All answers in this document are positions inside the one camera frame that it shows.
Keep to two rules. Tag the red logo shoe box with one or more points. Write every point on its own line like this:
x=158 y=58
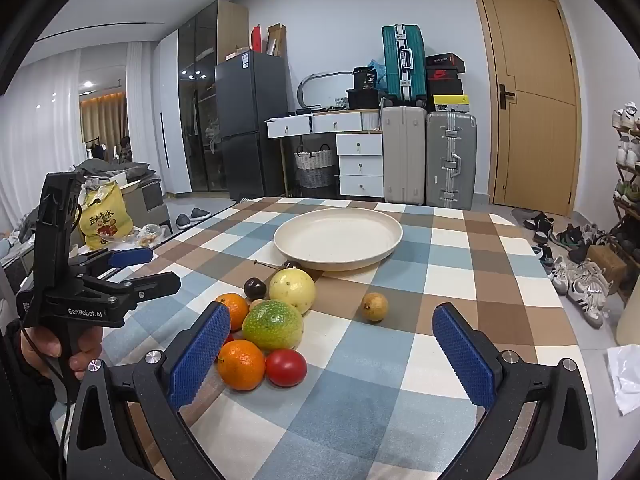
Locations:
x=444 y=75

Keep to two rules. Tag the clear snack bag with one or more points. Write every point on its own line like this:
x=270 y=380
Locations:
x=150 y=236

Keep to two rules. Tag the white sheer curtain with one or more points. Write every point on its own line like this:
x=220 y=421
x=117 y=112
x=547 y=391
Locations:
x=50 y=135

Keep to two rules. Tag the pile of shoes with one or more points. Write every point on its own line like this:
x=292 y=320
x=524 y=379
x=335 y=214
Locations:
x=575 y=280

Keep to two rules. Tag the checkered tablecloth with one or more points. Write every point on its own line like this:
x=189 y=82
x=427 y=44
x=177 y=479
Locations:
x=400 y=360

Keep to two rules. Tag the black storage box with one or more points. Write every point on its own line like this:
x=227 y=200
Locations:
x=364 y=98

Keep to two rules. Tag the brown cardboard box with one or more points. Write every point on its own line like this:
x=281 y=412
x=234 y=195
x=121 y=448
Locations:
x=606 y=262

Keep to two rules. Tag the tall cardboard box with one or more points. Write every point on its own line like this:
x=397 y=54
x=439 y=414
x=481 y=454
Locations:
x=276 y=40

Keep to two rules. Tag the white drawer desk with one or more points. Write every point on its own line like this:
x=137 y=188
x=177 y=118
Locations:
x=360 y=165

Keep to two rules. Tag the white plastic bag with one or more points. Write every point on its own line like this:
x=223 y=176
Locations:
x=625 y=380

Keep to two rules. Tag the dark glass-door cabinet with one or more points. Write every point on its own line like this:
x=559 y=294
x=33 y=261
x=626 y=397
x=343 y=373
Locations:
x=197 y=110

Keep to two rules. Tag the black labelled tub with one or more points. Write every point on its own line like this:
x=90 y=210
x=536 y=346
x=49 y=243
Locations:
x=365 y=79

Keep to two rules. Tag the grey sofa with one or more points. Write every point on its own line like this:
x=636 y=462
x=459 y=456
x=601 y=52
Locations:
x=145 y=195

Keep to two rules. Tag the white ribbed container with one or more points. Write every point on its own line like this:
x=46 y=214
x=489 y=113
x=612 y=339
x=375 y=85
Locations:
x=371 y=121

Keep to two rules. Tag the cream bin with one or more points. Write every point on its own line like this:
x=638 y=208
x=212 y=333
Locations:
x=630 y=320

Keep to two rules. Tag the yellow passion fruit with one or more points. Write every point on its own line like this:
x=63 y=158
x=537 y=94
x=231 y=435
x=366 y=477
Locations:
x=292 y=290

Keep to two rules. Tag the beige suitcase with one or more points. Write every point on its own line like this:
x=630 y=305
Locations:
x=404 y=155

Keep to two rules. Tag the grey slipper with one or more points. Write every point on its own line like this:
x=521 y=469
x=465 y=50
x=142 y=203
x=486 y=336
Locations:
x=183 y=221
x=200 y=214

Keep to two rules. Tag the orange mandarin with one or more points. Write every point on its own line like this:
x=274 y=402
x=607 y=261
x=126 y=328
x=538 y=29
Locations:
x=242 y=365
x=235 y=307

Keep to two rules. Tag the small brown longan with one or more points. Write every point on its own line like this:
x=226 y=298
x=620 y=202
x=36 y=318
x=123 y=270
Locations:
x=255 y=303

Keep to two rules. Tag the green passion fruit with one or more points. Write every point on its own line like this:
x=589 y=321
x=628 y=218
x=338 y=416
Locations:
x=272 y=325

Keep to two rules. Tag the blue plastic bag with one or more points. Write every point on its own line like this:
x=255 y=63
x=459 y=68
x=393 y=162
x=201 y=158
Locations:
x=380 y=72

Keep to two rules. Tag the wooden shoe rack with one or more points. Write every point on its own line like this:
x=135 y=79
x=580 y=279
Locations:
x=627 y=200

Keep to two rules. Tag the person's left forearm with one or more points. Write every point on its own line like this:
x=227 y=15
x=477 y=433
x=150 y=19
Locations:
x=25 y=420

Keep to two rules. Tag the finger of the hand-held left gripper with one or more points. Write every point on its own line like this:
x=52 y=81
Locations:
x=150 y=285
x=131 y=256

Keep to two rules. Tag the flat cardboard box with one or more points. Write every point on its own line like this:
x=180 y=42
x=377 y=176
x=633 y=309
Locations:
x=237 y=53

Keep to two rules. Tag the silver suitcase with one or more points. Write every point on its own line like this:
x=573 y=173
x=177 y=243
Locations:
x=450 y=160

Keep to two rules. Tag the red cherry tomato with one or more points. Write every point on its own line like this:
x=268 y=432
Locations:
x=228 y=339
x=286 y=367

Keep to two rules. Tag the yellow black shoe box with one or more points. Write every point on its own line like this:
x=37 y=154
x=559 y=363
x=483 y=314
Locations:
x=450 y=103

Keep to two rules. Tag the yellow plastic bag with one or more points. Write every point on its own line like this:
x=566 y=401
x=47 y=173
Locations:
x=107 y=220

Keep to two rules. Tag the person's left hand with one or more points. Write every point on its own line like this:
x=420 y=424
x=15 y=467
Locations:
x=40 y=350

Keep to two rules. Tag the dark grey fridge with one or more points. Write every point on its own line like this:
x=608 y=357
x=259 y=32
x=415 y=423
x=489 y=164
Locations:
x=250 y=110

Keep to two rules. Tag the wooden door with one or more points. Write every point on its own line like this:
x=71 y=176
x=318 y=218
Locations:
x=535 y=110

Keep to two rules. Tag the large brown longan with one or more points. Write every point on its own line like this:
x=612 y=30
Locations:
x=375 y=306

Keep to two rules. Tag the grey doormat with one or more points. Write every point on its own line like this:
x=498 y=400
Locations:
x=520 y=211

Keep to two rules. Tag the clothes rack with garments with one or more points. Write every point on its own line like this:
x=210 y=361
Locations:
x=100 y=152

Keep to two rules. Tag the teal suitcase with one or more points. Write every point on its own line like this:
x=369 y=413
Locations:
x=402 y=65

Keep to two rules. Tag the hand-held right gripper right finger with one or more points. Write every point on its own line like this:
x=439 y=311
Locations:
x=462 y=355

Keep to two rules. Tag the woven laundry basket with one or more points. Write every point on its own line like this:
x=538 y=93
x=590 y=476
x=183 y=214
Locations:
x=314 y=165

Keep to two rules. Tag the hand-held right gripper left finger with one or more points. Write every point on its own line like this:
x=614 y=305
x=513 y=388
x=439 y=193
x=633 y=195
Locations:
x=200 y=355

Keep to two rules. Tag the chrome curved frame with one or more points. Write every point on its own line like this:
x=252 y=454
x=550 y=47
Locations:
x=304 y=85

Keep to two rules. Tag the brown curtain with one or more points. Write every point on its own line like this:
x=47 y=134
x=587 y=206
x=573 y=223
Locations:
x=102 y=120

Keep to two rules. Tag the cream round plate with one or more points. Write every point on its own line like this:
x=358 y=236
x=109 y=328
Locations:
x=337 y=237

